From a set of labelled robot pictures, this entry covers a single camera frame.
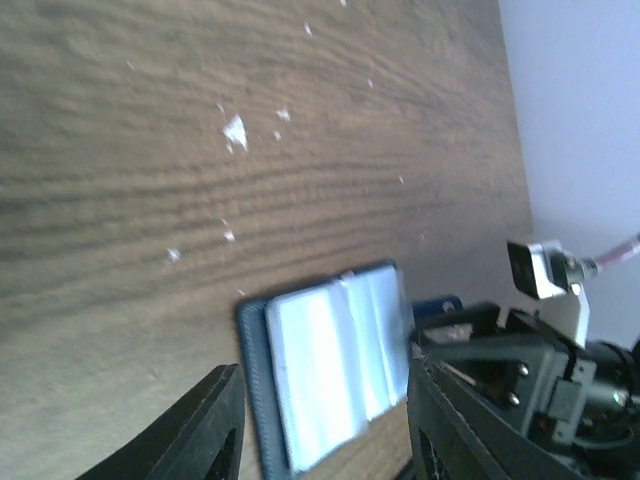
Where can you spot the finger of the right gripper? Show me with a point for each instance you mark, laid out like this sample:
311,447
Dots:
505,374
431,315

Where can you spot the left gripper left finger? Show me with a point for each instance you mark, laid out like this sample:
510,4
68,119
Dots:
198,437

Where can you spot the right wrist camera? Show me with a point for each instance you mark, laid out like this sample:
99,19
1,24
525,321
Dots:
554,278

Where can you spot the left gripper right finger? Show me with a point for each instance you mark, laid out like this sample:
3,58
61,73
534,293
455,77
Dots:
455,436

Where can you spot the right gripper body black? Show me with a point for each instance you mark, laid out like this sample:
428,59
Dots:
556,427

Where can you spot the blue card holder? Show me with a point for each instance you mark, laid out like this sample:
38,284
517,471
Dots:
325,358

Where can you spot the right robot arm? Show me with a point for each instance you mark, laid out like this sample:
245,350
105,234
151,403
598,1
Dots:
607,441

